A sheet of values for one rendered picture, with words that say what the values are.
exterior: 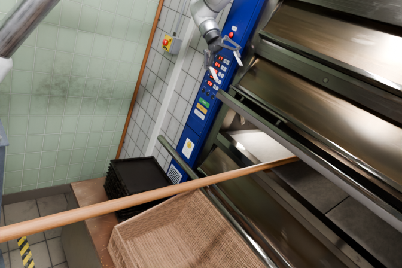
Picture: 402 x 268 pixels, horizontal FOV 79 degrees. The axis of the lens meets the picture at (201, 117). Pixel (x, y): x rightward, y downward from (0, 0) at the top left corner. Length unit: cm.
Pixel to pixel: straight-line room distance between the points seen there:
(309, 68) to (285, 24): 23
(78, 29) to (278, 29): 116
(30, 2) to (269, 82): 103
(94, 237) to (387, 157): 128
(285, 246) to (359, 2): 98
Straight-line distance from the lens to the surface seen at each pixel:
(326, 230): 113
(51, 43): 173
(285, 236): 122
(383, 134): 101
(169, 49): 160
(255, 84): 118
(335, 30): 109
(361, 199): 89
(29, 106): 188
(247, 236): 84
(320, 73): 106
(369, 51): 103
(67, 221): 68
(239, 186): 129
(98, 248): 139
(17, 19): 126
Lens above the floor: 171
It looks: 22 degrees down
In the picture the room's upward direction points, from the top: 22 degrees clockwise
